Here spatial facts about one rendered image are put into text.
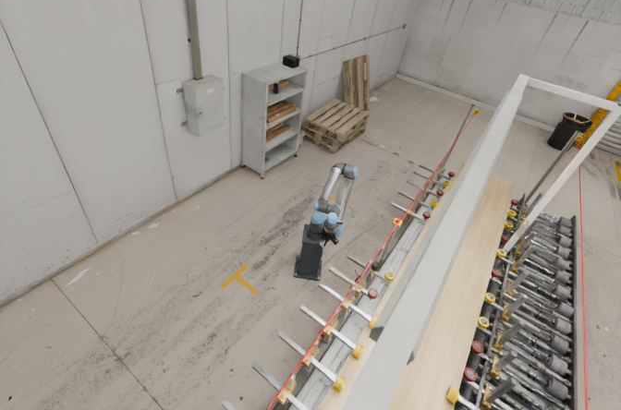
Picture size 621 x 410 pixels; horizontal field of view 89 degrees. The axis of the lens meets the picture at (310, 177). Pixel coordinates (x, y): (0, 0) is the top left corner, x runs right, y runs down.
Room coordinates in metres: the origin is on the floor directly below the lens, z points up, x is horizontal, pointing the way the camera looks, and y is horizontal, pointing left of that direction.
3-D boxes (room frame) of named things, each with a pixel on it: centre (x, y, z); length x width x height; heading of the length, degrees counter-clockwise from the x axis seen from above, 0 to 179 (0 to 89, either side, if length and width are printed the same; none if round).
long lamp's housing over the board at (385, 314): (1.44, -0.87, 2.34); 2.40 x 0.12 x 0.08; 150
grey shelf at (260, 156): (4.28, 0.71, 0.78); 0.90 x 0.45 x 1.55; 150
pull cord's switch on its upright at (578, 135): (3.28, -2.80, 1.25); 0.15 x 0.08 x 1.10; 150
